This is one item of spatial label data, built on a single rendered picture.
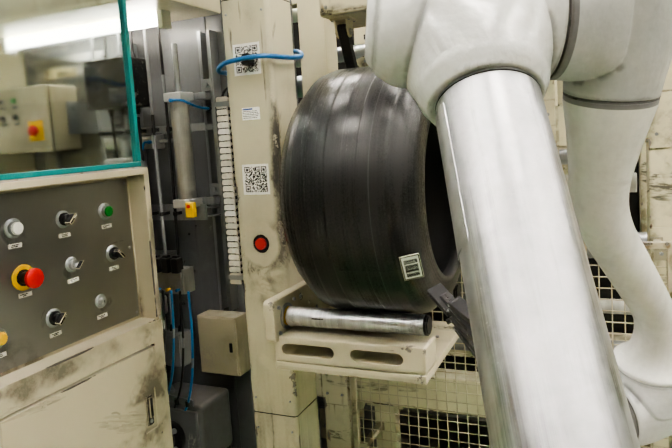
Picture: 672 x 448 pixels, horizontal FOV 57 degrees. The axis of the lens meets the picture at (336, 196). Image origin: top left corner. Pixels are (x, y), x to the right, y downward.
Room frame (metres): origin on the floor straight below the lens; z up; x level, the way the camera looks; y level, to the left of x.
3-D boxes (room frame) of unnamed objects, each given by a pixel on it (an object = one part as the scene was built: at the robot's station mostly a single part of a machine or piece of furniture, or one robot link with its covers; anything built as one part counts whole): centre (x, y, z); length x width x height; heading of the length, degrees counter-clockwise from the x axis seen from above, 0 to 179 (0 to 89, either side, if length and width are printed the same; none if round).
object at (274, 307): (1.55, 0.09, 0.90); 0.40 x 0.03 x 0.10; 156
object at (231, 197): (1.57, 0.26, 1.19); 0.05 x 0.04 x 0.48; 156
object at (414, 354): (1.35, -0.02, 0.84); 0.36 x 0.09 x 0.06; 66
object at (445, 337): (1.47, -0.07, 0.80); 0.37 x 0.36 x 0.02; 156
